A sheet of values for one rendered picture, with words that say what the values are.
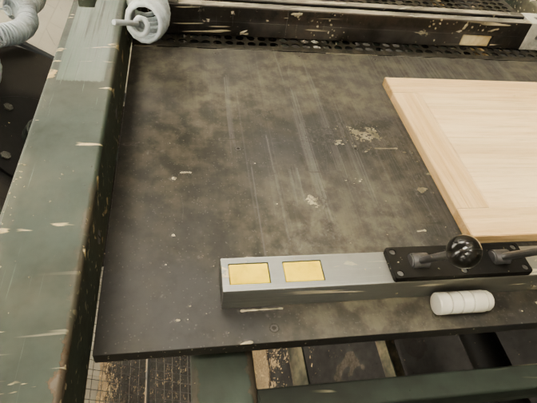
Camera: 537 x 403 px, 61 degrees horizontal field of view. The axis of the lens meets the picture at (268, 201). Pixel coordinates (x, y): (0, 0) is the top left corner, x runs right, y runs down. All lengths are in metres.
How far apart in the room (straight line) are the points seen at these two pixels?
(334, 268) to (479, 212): 0.29
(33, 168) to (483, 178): 0.70
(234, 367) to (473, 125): 0.66
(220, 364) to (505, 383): 0.38
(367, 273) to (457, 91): 0.57
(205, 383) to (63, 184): 0.30
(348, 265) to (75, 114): 0.43
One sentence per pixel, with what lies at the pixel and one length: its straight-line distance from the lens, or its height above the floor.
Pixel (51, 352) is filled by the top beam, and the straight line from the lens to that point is 0.48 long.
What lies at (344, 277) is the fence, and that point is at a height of 1.57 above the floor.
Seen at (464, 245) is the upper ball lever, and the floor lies 1.55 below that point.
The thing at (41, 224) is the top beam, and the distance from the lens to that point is 0.57.
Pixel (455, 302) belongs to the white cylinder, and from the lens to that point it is 0.65.
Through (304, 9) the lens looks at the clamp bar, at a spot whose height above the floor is 1.52.
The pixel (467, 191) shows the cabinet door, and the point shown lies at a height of 1.34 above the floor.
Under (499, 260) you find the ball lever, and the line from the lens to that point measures 0.69.
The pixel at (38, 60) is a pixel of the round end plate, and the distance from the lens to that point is 1.69.
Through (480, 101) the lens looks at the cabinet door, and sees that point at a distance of 1.08.
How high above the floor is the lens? 1.99
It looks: 33 degrees down
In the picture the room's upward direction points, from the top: 65 degrees counter-clockwise
